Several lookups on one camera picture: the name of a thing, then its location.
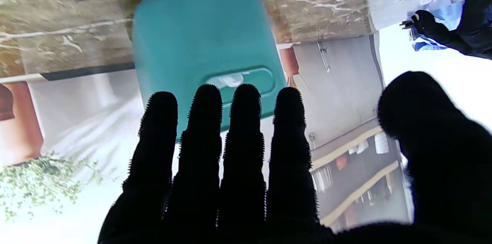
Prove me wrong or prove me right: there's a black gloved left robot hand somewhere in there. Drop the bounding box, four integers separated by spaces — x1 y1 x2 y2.
400 0 492 60

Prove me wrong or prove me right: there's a green plastic basket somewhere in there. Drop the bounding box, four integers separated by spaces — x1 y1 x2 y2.
132 0 289 143

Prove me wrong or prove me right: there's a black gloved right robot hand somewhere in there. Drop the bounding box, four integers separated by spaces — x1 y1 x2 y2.
98 72 492 244

